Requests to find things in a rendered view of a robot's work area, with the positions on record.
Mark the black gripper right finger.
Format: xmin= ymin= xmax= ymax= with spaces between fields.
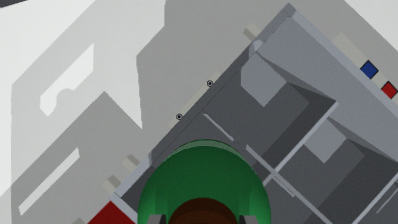
xmin=239 ymin=215 xmax=259 ymax=224

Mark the grey paper strip with colored squares and marks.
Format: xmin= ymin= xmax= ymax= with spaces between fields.
xmin=331 ymin=32 xmax=398 ymax=106

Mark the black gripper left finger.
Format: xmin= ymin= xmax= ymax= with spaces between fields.
xmin=146 ymin=214 xmax=166 ymax=224

